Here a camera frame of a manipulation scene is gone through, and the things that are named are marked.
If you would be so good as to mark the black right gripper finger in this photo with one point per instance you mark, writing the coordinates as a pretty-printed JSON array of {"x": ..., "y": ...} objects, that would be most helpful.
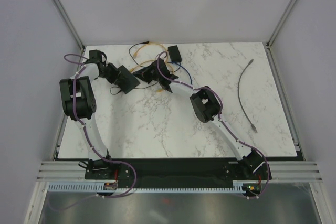
[
  {"x": 148, "y": 68},
  {"x": 144, "y": 77}
]

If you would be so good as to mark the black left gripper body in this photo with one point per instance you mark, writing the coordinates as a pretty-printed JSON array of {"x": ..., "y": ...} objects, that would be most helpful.
[{"x": 110, "y": 73}]

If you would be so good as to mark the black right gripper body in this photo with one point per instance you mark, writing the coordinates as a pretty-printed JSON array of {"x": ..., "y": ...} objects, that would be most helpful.
[{"x": 156, "y": 77}]

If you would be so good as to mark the black network switch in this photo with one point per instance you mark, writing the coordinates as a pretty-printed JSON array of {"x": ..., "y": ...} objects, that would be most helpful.
[{"x": 126, "y": 81}]

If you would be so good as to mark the yellow ethernet cable short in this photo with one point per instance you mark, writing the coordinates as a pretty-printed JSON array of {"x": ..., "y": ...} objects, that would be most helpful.
[{"x": 150, "y": 44}]

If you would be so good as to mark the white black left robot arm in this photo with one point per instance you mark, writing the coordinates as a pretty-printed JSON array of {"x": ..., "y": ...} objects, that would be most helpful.
[{"x": 79, "y": 103}]

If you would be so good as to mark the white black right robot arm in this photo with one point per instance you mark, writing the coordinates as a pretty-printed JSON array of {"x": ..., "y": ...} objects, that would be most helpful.
[{"x": 207, "y": 106}]

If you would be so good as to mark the black power adapter box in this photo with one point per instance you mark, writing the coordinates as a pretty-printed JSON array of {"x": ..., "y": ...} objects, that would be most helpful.
[{"x": 174, "y": 54}]

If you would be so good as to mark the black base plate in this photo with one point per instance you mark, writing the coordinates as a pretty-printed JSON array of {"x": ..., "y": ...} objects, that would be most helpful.
[{"x": 171, "y": 171}]

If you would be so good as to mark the aluminium frame rail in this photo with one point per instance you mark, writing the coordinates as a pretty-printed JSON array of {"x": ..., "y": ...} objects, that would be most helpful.
[{"x": 278, "y": 171}]

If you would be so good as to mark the white slotted cable duct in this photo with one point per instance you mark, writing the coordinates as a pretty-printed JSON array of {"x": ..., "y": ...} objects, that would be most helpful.
[{"x": 105, "y": 187}]

